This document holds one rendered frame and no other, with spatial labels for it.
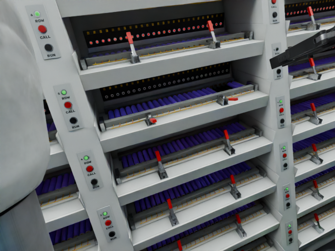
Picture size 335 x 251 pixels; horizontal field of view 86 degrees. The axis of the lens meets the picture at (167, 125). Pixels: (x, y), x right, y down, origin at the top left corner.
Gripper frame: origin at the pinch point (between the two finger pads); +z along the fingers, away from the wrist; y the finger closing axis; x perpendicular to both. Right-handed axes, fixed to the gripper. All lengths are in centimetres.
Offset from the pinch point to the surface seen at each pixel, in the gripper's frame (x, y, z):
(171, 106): 3.8, 29.3, 19.3
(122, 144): 11, 48, 17
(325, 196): 63, -36, 28
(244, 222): 60, 7, 31
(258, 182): 43, -1, 26
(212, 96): 3.8, 13.8, 19.2
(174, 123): 9.4, 30.7, 16.0
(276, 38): -9.8, -11.7, 11.9
